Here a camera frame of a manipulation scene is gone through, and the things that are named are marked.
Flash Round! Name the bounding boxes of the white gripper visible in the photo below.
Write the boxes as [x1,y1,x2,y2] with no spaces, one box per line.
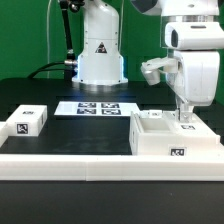
[164,22,224,121]

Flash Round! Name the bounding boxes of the white cabinet door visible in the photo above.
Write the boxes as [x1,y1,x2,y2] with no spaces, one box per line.
[163,111,215,137]

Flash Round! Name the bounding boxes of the white cabinet body box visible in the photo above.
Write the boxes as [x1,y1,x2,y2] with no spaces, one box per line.
[129,110,224,156]

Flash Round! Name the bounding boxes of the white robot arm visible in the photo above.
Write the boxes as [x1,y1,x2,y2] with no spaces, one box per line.
[72,0,224,122]

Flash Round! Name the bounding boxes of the white cabinet top block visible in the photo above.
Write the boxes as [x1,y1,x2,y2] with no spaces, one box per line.
[6,105,47,137]

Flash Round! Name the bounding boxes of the white marker tag sheet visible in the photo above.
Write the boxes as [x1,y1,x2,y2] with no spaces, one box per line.
[55,101,139,117]

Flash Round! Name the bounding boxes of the white U-shaped obstacle fence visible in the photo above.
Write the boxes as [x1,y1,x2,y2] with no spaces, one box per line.
[0,119,224,181]

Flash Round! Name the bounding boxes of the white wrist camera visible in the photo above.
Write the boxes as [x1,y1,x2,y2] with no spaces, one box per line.
[141,57,177,85]

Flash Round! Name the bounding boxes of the black cable bundle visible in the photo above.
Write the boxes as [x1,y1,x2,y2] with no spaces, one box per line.
[27,0,85,80]

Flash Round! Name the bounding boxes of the white thin cable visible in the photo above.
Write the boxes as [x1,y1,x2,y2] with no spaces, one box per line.
[46,0,54,80]

